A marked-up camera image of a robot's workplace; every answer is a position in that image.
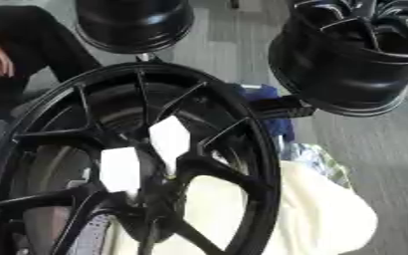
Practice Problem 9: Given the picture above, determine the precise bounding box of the cream white cloth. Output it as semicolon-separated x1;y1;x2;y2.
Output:
104;160;380;255

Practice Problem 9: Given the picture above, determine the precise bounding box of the black spoked wheel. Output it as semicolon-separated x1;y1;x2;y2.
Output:
0;61;285;255

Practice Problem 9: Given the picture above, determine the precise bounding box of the black bracket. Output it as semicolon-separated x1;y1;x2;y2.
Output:
247;95;319;120

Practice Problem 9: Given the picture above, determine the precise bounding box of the blue cloth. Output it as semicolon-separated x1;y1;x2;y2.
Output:
233;83;299;141

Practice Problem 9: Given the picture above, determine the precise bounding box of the black spoked wheel rim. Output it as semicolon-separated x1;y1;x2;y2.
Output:
267;0;408;118

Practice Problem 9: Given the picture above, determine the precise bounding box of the person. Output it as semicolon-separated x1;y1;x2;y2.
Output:
0;4;103;111

